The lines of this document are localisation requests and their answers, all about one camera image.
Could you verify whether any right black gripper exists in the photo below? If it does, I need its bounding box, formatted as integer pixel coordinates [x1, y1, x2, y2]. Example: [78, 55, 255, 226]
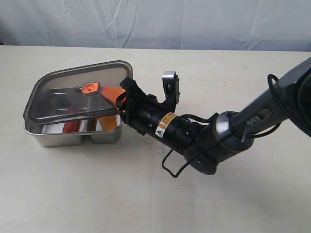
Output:
[101, 78, 200, 153]

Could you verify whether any yellow toy cheese wedge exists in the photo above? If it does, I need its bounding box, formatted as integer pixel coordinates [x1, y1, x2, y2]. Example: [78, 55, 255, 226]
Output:
[99, 116, 118, 131]

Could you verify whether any dark transparent box lid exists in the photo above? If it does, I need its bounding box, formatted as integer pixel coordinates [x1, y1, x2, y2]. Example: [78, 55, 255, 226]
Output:
[23, 60, 133, 125]

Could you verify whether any red toy sausage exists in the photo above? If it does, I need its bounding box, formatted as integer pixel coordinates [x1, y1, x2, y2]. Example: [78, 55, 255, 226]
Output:
[62, 106, 82, 133]

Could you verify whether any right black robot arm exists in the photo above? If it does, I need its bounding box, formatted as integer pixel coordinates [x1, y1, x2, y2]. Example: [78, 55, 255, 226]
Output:
[101, 59, 311, 175]

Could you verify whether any steel two-compartment lunch box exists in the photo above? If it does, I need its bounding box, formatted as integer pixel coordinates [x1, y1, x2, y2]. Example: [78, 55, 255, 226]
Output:
[24, 116, 122, 147]

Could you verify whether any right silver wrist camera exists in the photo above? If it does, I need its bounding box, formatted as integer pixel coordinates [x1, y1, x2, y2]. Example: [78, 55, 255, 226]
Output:
[159, 71, 180, 113]

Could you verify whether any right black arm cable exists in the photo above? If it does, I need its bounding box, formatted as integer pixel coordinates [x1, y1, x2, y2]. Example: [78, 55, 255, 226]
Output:
[161, 74, 289, 178]

